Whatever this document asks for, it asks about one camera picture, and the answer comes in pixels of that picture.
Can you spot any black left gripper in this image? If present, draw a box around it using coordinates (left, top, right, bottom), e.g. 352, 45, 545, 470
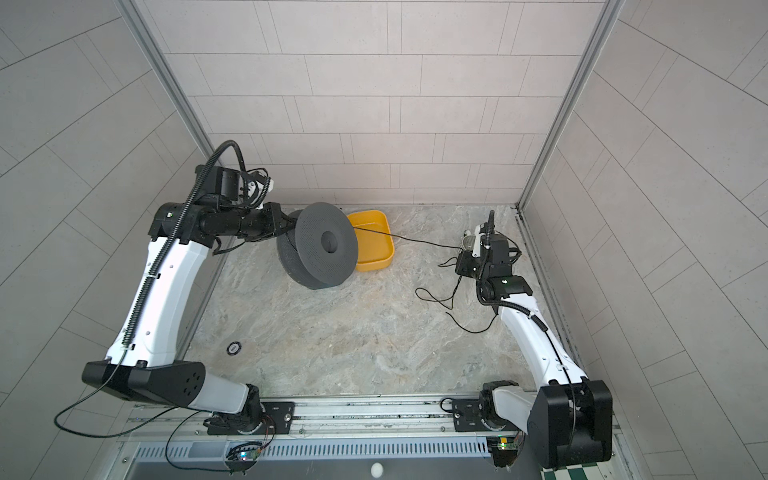
215, 201, 296, 241

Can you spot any black long cable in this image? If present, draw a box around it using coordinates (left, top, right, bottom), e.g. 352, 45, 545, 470
350, 224, 523, 335

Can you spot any grey perforated cable spool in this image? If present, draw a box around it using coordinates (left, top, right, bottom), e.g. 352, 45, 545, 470
276, 202, 358, 290

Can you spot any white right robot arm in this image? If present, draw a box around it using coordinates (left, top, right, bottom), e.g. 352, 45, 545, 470
454, 219, 613, 469

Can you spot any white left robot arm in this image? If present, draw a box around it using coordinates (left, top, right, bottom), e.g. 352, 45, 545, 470
81, 140, 296, 474

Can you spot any striped ceramic mug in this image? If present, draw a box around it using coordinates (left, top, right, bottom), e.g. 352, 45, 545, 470
462, 230, 481, 255

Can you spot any yellow plastic bin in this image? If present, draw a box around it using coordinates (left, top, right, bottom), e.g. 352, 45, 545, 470
347, 210, 395, 272

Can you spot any small white ball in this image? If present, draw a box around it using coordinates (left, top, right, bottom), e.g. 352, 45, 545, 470
370, 462, 384, 479

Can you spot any aluminium corner profile left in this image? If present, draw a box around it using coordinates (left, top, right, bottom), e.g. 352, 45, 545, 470
116, 0, 246, 211

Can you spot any aluminium corner profile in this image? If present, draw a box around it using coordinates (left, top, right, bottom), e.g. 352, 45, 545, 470
516, 0, 624, 212
116, 0, 246, 211

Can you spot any aluminium corner profile right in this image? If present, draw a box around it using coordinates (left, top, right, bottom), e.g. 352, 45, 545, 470
516, 0, 624, 212

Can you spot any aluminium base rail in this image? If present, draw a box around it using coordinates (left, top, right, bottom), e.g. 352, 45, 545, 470
119, 392, 625, 463

